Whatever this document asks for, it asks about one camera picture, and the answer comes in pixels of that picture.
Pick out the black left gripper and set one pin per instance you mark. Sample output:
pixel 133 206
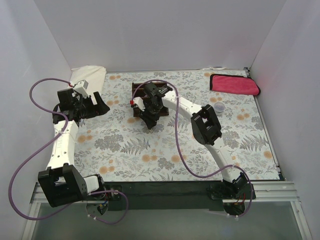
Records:
pixel 93 106

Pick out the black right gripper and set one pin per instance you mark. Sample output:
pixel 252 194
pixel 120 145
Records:
pixel 151 115

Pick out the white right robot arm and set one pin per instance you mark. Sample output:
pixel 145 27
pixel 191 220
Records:
pixel 205 124

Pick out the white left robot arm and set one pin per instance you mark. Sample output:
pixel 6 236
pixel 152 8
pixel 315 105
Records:
pixel 61 182

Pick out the floral table mat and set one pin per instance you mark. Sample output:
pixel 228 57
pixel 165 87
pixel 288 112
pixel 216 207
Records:
pixel 120 147

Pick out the brown wooden desk organizer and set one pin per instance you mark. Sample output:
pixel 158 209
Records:
pixel 138 91

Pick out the white folded cloth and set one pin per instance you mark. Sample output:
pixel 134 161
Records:
pixel 94 75

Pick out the clear round pin box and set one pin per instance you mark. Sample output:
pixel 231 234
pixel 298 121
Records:
pixel 219 108

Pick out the red microfiber cloth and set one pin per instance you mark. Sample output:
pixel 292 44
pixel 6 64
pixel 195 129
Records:
pixel 233 84

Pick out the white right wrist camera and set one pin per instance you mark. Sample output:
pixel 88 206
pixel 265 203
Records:
pixel 138 102

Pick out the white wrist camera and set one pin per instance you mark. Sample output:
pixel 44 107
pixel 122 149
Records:
pixel 138 102
pixel 81 87

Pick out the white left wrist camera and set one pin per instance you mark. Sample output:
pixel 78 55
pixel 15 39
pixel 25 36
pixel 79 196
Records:
pixel 81 87

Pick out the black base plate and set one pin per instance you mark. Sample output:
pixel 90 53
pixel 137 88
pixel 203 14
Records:
pixel 170 195

